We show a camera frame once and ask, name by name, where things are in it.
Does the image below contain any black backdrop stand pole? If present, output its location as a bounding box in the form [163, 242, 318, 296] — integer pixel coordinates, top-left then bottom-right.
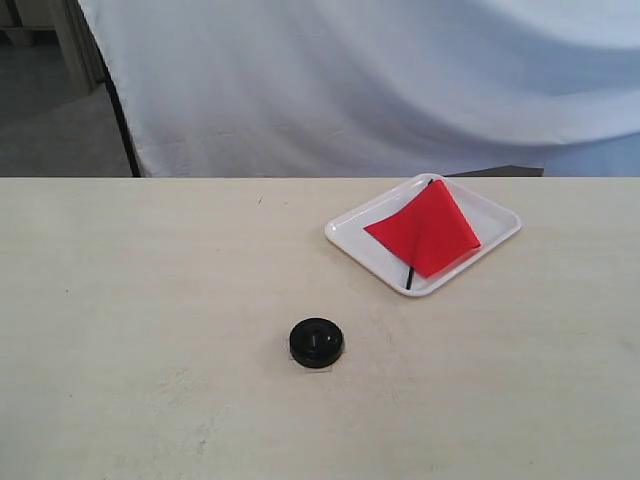
[102, 59, 142, 178]

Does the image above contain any white backdrop cloth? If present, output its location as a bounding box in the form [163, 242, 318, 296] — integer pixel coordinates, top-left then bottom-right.
[81, 1, 639, 177]

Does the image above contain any black round flag base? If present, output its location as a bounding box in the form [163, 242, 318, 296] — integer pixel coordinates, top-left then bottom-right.
[288, 317, 345, 369]

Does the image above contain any red flag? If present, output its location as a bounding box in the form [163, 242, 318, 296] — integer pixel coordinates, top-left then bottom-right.
[364, 179, 481, 290]

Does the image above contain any beige furniture in background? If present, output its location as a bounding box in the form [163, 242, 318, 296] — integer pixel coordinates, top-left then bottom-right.
[1, 0, 105, 96]

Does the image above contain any white plastic tray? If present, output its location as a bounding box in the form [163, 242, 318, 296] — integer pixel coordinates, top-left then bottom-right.
[325, 174, 522, 297]

